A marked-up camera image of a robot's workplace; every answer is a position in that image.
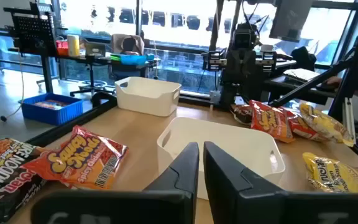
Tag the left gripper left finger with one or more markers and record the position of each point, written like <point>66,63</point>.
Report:
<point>166,199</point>

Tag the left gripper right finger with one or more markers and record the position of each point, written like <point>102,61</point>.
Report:
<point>235,199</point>

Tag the white plastic bin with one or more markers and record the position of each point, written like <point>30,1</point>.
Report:
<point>228,140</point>
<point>148,102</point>

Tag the orange Saucy Noods ramen pack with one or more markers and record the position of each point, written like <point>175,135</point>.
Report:
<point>303,130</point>
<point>269,121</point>
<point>79,158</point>

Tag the yellow Maruchan ramen pack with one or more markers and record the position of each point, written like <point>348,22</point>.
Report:
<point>325,123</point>
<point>334,174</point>

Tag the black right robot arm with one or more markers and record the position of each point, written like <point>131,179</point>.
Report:
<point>242,87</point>

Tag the blue tray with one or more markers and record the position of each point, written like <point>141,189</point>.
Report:
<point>134,59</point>

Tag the black office desk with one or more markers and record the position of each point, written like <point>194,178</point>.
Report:
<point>291,90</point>

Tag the grey monitor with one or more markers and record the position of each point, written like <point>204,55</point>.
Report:
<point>289,18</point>

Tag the light grey keyboard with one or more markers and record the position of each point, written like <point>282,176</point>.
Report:
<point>300,75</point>

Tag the black office chair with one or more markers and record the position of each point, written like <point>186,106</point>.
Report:
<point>303,57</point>

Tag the grey box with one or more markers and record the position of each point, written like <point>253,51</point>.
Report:
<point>95,49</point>

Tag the person's hand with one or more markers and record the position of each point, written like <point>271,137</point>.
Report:
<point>332,82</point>

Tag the yellow roll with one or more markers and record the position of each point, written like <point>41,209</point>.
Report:
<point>73,45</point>

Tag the blue plastic crate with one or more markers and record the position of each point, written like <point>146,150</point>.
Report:
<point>51,116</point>

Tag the red box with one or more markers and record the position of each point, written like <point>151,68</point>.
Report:
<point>62,48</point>

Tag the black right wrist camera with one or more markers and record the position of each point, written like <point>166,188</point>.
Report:
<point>244,39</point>

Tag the silver metal bracket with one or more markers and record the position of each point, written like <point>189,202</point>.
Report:
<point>348,118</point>

